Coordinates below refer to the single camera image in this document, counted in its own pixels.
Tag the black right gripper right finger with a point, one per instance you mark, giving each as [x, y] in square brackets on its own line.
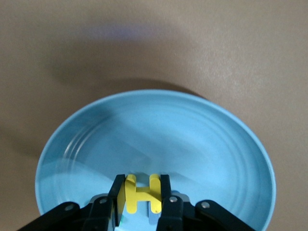
[173, 209]

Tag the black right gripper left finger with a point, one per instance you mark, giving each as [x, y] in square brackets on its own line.
[101, 211]

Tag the yellow foam letter H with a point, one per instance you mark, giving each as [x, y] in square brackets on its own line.
[143, 192]

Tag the blue plate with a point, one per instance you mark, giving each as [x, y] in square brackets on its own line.
[168, 134]

